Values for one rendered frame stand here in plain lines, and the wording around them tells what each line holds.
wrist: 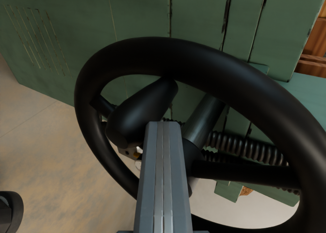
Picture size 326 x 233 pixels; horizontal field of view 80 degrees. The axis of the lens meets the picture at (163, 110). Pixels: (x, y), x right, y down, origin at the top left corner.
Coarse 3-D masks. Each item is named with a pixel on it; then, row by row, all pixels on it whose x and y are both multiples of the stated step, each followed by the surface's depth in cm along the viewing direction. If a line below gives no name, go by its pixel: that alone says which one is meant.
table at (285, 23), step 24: (264, 0) 24; (288, 0) 22; (312, 0) 21; (264, 24) 25; (288, 24) 24; (312, 24) 23; (264, 48) 27; (288, 48) 25; (264, 72) 26; (288, 72) 27; (240, 120) 24; (216, 192) 53; (240, 192) 48
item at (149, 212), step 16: (160, 128) 10; (144, 144) 9; (160, 144) 9; (144, 160) 8; (160, 160) 8; (144, 176) 7; (160, 176) 7; (144, 192) 7; (160, 192) 7; (144, 208) 6; (160, 208) 6; (144, 224) 6; (160, 224) 6
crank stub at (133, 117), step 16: (160, 80) 13; (144, 96) 11; (160, 96) 12; (112, 112) 11; (128, 112) 10; (144, 112) 11; (160, 112) 12; (112, 128) 10; (128, 128) 10; (144, 128) 10; (128, 144) 10
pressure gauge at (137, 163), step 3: (135, 153) 55; (138, 153) 55; (141, 153) 54; (135, 156) 55; (138, 156) 55; (141, 156) 52; (138, 159) 52; (141, 159) 51; (135, 162) 53; (138, 162) 52; (135, 165) 54; (138, 165) 53; (138, 168) 54
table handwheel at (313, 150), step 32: (96, 64) 17; (128, 64) 15; (160, 64) 13; (192, 64) 12; (224, 64) 11; (96, 96) 21; (224, 96) 12; (256, 96) 11; (288, 96) 11; (96, 128) 26; (192, 128) 24; (288, 128) 11; (320, 128) 11; (192, 160) 20; (288, 160) 13; (320, 160) 11; (128, 192) 31; (192, 192) 20; (320, 192) 12; (192, 224) 28; (288, 224) 18; (320, 224) 14
